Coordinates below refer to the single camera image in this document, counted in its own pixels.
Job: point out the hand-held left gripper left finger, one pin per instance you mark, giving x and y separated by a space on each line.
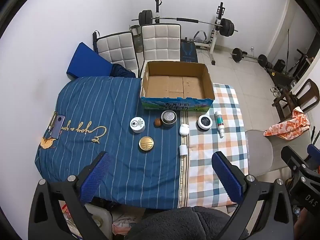
96 177

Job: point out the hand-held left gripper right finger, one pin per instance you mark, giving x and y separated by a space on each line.
228 177

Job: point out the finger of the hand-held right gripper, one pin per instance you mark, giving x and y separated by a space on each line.
293 156
314 152

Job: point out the small white cylinder cap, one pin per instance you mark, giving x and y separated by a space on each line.
183 149

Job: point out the white tube with teal label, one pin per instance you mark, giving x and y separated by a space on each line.
219 123

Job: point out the round gold tin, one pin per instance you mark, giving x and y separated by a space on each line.
146 144

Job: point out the white jar with black lid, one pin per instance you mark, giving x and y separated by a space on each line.
204 122

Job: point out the white jar with logo lid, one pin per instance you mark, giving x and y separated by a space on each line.
137 124

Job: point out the brown walnut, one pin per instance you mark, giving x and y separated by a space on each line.
157 122

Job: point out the round metal strainer cup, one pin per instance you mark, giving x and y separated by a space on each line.
169 118

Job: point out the cardboard box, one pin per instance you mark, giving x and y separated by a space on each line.
175 85

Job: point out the orange patterned cloth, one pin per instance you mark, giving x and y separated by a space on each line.
290 126

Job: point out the grey chair seat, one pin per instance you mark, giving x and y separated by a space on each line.
260 152

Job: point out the white plastic stool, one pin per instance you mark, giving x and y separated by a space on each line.
100 220

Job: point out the brown wooden chair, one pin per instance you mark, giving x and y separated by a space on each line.
303 92

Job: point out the person's grey fleece clothing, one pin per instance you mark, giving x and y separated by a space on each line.
185 223

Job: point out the pair of white shoes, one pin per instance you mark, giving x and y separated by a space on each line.
275 91

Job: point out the blue striped and plaid bedsheet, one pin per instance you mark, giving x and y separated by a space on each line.
112 105

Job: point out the black bag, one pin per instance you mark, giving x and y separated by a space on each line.
279 65

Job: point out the short barbell with black plates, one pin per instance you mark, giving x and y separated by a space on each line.
250 58

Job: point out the dark navy garment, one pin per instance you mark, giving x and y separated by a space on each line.
122 71

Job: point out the blue foam mat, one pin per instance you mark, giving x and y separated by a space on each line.
87 62

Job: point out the white quilted chair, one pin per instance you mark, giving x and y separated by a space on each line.
161 42
117 50

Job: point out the black folded stand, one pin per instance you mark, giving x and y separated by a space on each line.
95 40

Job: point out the grey metal canister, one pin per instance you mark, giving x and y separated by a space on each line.
136 38

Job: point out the white weight bench rack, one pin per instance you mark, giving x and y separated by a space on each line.
217 30

